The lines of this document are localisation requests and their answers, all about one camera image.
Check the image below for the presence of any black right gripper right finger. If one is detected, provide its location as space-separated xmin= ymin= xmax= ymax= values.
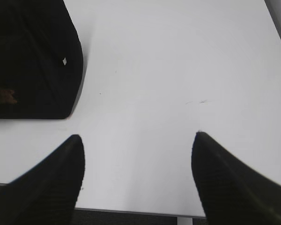
xmin=191 ymin=132 xmax=281 ymax=225

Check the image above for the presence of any black bag with tan straps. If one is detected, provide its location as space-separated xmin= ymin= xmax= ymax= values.
xmin=0 ymin=0 xmax=83 ymax=120

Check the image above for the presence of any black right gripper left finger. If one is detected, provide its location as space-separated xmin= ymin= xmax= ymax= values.
xmin=0 ymin=135 xmax=85 ymax=225

